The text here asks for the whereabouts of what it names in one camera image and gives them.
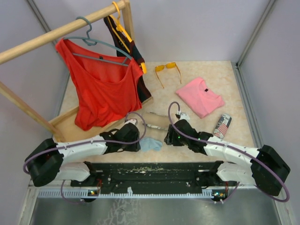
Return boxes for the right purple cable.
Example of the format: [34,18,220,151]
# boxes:
[168,101,291,203]

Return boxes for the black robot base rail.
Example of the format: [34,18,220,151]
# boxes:
[37,161,281,203]

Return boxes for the red tank top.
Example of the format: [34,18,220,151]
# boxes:
[56,39,143,131]

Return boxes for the grey patterned glasses case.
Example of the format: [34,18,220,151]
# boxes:
[143,112,170,131]

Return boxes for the wooden clothes rack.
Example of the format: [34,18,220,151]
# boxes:
[0,0,154,143]

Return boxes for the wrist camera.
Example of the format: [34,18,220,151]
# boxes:
[175,112,190,121]
[123,119,138,129]

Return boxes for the folded pink t-shirt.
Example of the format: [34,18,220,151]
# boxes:
[176,77,225,119]

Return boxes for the yellow clothes hanger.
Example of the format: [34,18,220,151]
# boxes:
[107,1,147,74]

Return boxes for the orange sunglasses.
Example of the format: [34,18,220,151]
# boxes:
[155,62,182,89]

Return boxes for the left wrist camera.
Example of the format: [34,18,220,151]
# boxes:
[123,119,138,129]

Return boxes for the narrow blue cleaning cloth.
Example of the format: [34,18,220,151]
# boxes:
[140,137,163,152]

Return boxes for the dark navy maroon garment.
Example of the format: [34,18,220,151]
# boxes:
[103,16,151,103]

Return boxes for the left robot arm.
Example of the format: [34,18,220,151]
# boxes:
[23,122,141,187]

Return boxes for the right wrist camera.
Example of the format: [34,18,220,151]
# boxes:
[175,112,190,121]

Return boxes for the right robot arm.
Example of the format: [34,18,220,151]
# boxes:
[164,120,291,196]

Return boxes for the grey-blue clothes hanger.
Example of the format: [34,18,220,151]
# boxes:
[64,16,133,67]

